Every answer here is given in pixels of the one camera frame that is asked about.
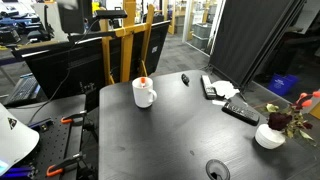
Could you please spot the dark rose flower bouquet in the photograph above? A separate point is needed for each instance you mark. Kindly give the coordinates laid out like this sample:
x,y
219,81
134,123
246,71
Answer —
x,y
279,120

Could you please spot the white ceramic mug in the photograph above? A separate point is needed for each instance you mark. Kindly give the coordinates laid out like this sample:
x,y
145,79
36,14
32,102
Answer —
x,y
143,97

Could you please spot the yellow wooden frame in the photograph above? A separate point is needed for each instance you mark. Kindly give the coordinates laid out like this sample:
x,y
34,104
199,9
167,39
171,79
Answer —
x,y
126,50

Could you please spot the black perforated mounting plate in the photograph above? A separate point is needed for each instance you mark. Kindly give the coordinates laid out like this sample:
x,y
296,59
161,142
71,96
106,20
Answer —
x,y
55,146

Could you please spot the black camera bar on stand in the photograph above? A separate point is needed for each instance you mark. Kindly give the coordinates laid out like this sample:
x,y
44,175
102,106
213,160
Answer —
x,y
111,14

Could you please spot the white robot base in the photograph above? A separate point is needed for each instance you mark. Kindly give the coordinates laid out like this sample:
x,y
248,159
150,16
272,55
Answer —
x,y
15,140

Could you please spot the small white paper note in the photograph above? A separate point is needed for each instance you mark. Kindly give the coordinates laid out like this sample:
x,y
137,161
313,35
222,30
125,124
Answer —
x,y
218,102

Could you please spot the blue plastic bin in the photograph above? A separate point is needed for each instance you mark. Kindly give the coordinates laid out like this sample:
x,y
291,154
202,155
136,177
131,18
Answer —
x,y
281,85

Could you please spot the long grey black remote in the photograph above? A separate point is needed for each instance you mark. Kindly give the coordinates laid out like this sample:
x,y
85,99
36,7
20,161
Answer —
x,y
207,85

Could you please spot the white ribbed vase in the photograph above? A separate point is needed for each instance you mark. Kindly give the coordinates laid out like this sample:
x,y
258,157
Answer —
x,y
268,139

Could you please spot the orange dry erase marker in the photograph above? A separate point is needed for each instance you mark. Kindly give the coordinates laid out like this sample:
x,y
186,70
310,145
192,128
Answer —
x,y
143,81

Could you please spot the crumpled white tissue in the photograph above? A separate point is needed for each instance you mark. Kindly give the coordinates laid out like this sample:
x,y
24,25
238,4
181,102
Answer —
x,y
226,89

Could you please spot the black folding partition panel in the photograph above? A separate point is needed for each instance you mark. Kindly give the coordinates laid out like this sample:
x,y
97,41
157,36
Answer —
x,y
246,36

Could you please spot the grey storage bin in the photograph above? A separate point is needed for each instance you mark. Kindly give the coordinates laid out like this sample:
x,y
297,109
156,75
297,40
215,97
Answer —
x,y
199,41
202,30

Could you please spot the orange black bar clamp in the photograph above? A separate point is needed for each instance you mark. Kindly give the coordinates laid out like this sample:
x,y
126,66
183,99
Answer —
x,y
75,116
65,164

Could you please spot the black computer keyboard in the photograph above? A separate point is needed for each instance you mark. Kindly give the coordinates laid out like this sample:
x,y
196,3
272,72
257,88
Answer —
x,y
21,90

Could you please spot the blue black electronic box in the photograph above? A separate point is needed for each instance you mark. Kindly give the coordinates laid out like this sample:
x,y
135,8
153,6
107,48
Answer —
x,y
41,126

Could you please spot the black tv remote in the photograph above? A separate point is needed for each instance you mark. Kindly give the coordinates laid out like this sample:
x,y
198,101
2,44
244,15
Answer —
x,y
240,113

